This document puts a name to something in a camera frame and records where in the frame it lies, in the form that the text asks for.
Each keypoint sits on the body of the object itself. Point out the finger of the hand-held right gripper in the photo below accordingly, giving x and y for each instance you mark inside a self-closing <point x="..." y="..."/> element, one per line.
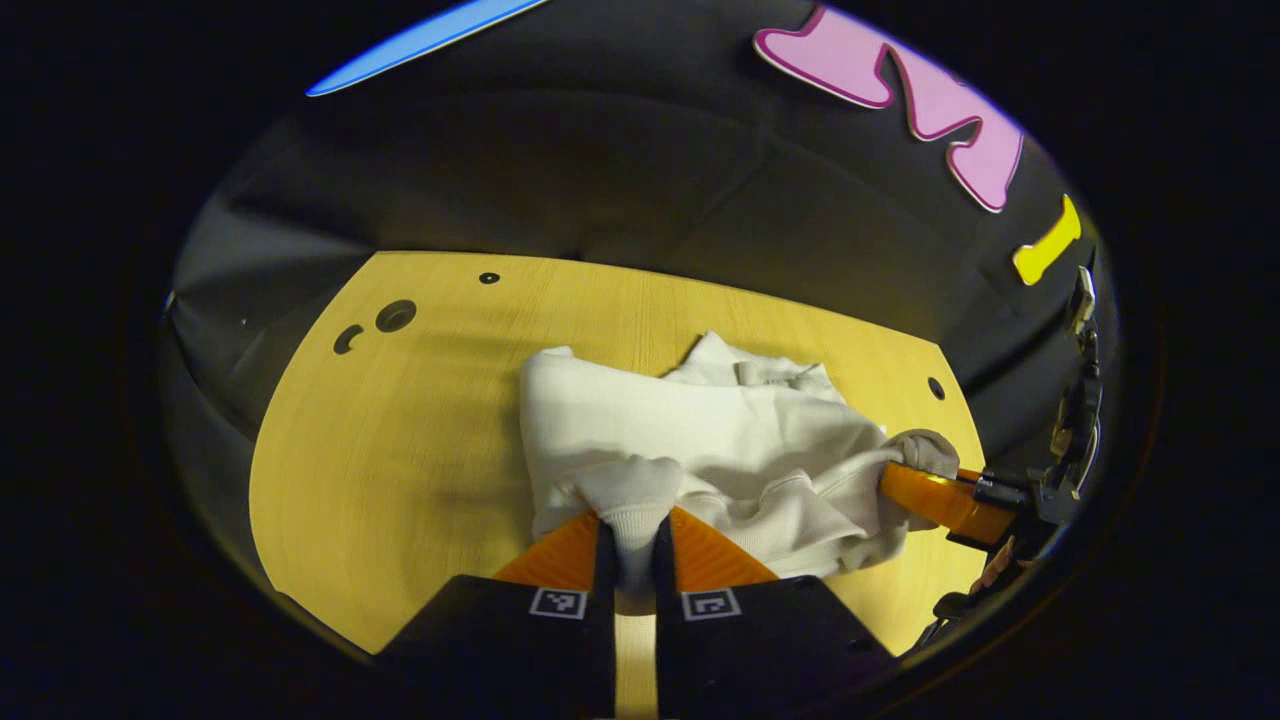
<point x="970" y="474"/>
<point x="940" y="500"/>

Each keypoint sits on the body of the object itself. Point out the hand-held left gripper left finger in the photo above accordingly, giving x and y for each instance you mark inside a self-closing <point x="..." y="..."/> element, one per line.
<point x="605" y="560"/>

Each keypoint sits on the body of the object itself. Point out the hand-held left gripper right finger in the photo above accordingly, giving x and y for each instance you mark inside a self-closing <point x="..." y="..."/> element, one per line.
<point x="664" y="560"/>

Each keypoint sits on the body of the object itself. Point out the white garment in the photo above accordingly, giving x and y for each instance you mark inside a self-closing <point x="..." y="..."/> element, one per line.
<point x="720" y="430"/>

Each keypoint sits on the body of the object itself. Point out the black backdrop cloth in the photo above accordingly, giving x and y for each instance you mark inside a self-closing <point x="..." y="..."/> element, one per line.
<point x="600" y="170"/>

